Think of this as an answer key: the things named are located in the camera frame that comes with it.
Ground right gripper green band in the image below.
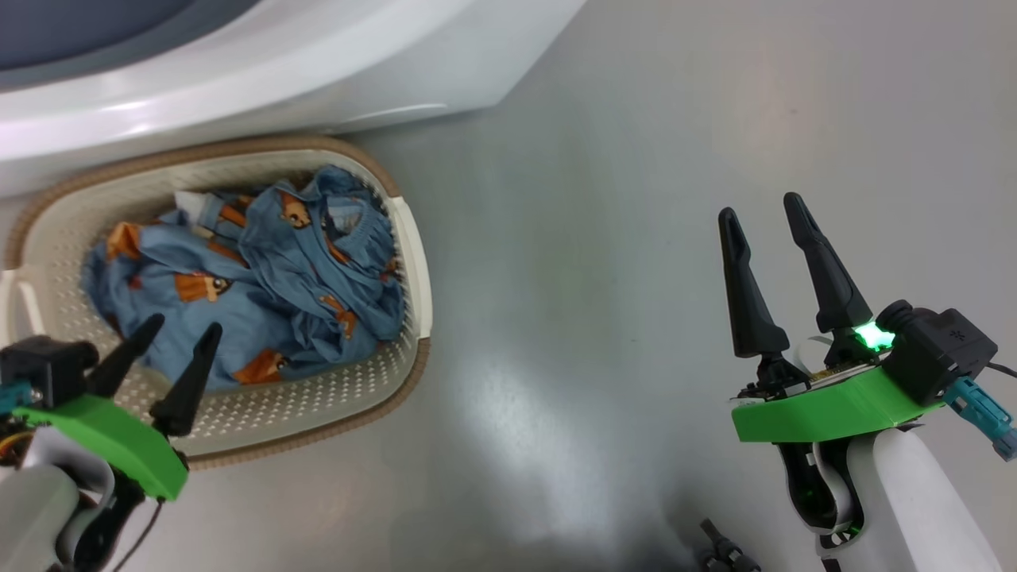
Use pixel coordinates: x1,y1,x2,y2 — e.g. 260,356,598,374
717,191,945,444

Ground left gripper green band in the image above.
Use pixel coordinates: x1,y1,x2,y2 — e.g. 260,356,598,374
12,313,224,501

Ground blue printed clothes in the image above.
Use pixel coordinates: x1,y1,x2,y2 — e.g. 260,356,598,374
79,164,406,392

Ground cream perforated laundry basket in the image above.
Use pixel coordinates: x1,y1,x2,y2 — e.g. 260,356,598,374
0,133,434,470

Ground white front-load washing machine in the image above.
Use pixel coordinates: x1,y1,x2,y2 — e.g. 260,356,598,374
0,0,589,199

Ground teal left cable connector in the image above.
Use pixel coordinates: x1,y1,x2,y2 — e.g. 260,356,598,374
0,380,42,415

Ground teal cable connector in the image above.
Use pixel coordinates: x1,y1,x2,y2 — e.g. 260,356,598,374
0,380,42,415
944,377,1017,462

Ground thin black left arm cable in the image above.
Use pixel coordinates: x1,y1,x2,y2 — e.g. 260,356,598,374
111,497,165,572

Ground teal right cable connector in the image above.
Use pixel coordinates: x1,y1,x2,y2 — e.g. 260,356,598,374
944,377,1017,462

